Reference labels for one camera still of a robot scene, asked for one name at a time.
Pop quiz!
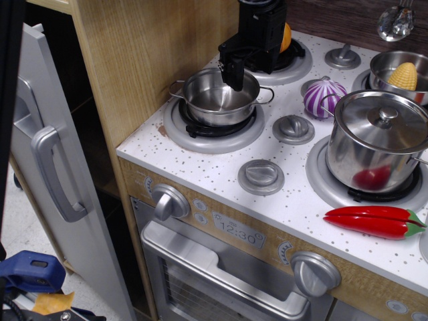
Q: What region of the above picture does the left oven dial knob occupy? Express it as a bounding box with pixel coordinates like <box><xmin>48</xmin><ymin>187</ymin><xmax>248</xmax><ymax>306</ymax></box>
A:
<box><xmin>152</xmin><ymin>183</ymin><xmax>191</xmax><ymax>221</ymax></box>

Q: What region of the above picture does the grey stovetop knob back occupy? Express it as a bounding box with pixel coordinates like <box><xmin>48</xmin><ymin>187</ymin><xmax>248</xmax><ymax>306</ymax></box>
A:
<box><xmin>324</xmin><ymin>44</ymin><xmax>361</xmax><ymax>70</ymax></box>

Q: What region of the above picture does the grey fridge door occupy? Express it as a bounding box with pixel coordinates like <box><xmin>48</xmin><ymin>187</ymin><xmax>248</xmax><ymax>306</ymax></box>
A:
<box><xmin>11</xmin><ymin>25</ymin><xmax>136</xmax><ymax>320</ymax></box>

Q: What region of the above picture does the black pole foreground left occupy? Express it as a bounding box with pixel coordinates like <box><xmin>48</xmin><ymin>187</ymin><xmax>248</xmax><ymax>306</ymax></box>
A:
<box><xmin>0</xmin><ymin>0</ymin><xmax>27</xmax><ymax>235</ymax></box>

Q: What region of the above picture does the purple striped toy onion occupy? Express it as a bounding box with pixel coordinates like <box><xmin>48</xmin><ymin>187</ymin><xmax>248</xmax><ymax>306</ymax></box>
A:
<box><xmin>304</xmin><ymin>77</ymin><xmax>347</xmax><ymax>118</ymax></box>

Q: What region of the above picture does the blue clamp tool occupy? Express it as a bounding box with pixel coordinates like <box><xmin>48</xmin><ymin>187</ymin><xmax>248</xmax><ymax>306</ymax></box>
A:
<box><xmin>1</xmin><ymin>250</ymin><xmax>66</xmax><ymax>294</ymax></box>

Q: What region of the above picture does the oven dial knob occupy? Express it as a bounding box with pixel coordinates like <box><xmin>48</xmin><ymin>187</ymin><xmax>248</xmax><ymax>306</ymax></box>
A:
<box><xmin>152</xmin><ymin>183</ymin><xmax>191</xmax><ymax>221</ymax></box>
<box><xmin>291</xmin><ymin>251</ymin><xmax>342</xmax><ymax>298</ymax></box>

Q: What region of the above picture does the grey stovetop knob front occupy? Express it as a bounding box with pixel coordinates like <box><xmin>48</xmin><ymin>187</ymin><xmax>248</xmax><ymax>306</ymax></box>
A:
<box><xmin>237</xmin><ymin>159</ymin><xmax>285</xmax><ymax>196</ymax></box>

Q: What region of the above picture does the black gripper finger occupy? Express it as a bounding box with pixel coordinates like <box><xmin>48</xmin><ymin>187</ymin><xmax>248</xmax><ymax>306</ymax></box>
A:
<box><xmin>221</xmin><ymin>58</ymin><xmax>244</xmax><ymax>92</ymax></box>

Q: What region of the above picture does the large steel pot with lid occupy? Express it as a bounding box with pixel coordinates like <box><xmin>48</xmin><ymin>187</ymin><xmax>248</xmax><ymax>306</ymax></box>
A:
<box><xmin>325</xmin><ymin>90</ymin><xmax>427</xmax><ymax>193</ymax></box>

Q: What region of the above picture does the hanging steel ladle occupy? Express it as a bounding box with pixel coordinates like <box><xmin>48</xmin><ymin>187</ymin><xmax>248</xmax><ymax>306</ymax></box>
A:
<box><xmin>377</xmin><ymin>1</ymin><xmax>415</xmax><ymax>42</ymax></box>

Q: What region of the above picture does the front right black burner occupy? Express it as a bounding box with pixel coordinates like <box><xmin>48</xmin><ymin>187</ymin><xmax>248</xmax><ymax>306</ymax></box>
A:
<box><xmin>347</xmin><ymin>166</ymin><xmax>422</xmax><ymax>203</ymax></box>

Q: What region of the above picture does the grey fridge door handle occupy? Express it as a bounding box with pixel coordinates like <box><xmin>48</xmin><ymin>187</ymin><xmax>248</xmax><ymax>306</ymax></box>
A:
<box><xmin>30</xmin><ymin>126</ymin><xmax>88</xmax><ymax>223</ymax></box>

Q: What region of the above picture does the steel pan back right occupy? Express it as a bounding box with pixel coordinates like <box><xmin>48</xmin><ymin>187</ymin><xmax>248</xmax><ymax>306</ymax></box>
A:
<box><xmin>368</xmin><ymin>51</ymin><xmax>427</xmax><ymax>106</ymax></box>

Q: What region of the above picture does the grey stovetop knob middle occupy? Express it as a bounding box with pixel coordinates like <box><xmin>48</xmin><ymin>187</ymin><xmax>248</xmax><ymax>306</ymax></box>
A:
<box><xmin>272</xmin><ymin>115</ymin><xmax>315</xmax><ymax>145</ymax></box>

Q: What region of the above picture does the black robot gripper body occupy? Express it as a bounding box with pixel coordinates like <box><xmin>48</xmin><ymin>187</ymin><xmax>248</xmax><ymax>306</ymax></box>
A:
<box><xmin>219</xmin><ymin>1</ymin><xmax>287</xmax><ymax>74</ymax></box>

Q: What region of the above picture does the red toy chili pepper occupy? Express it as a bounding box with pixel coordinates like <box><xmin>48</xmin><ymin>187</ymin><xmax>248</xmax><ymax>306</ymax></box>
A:
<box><xmin>323</xmin><ymin>205</ymin><xmax>427</xmax><ymax>240</ymax></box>

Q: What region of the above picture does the orange toy pumpkin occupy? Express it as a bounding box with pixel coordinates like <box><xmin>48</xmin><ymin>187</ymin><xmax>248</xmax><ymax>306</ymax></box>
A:
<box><xmin>280</xmin><ymin>23</ymin><xmax>292</xmax><ymax>53</ymax></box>

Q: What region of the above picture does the front left black burner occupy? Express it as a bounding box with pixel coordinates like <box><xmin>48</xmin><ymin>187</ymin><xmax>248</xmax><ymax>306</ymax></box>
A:
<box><xmin>179</xmin><ymin>99</ymin><xmax>257</xmax><ymax>138</ymax></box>

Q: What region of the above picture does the black burner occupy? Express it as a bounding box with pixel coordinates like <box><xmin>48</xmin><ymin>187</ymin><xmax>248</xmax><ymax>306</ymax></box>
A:
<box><xmin>179</xmin><ymin>99</ymin><xmax>257</xmax><ymax>138</ymax></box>
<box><xmin>347</xmin><ymin>166</ymin><xmax>422</xmax><ymax>203</ymax></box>
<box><xmin>245</xmin><ymin>39</ymin><xmax>306</xmax><ymax>73</ymax></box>

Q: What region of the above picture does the grey stovetop knob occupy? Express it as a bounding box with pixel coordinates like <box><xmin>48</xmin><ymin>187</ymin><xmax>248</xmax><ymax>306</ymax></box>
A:
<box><xmin>237</xmin><ymin>159</ymin><xmax>285</xmax><ymax>196</ymax></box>
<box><xmin>324</xmin><ymin>44</ymin><xmax>361</xmax><ymax>70</ymax></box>
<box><xmin>272</xmin><ymin>115</ymin><xmax>315</xmax><ymax>145</ymax></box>

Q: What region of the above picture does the back left black burner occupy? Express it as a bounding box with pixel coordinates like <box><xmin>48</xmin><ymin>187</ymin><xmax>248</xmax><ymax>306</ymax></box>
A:
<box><xmin>245</xmin><ymin>39</ymin><xmax>306</xmax><ymax>73</ymax></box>

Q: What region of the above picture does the right oven dial knob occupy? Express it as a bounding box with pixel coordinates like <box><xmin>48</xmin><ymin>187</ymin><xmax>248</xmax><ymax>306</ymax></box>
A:
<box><xmin>291</xmin><ymin>251</ymin><xmax>342</xmax><ymax>298</ymax></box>

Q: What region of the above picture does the small steel two-handled pan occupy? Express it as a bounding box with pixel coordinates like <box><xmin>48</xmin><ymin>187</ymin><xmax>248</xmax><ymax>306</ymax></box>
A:
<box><xmin>169</xmin><ymin>68</ymin><xmax>272</xmax><ymax>127</ymax></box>

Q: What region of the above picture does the silver oven door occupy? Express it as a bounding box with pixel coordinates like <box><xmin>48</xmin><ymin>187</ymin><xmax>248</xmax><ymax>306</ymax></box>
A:
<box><xmin>140</xmin><ymin>221</ymin><xmax>334</xmax><ymax>320</ymax></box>

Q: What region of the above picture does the yellow toy corn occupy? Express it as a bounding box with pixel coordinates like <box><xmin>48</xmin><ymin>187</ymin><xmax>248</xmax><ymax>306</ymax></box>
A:
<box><xmin>387</xmin><ymin>62</ymin><xmax>417</xmax><ymax>91</ymax></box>

